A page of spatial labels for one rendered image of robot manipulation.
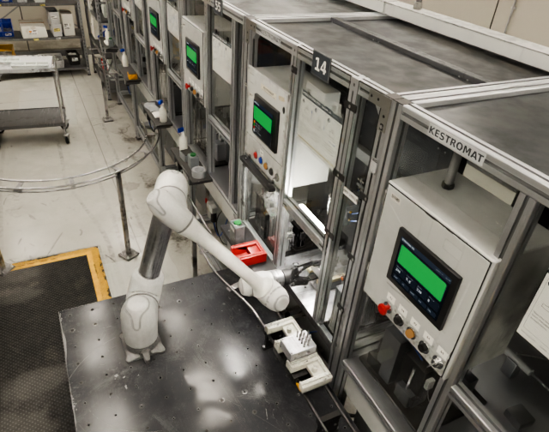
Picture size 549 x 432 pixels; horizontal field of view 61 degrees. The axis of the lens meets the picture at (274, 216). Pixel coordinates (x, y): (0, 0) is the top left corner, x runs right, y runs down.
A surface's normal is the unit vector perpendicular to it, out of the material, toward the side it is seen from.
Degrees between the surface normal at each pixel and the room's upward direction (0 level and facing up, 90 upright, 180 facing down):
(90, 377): 0
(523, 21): 90
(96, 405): 0
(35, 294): 0
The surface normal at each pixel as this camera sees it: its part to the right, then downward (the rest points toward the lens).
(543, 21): -0.90, 0.19
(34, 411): 0.07, -0.83
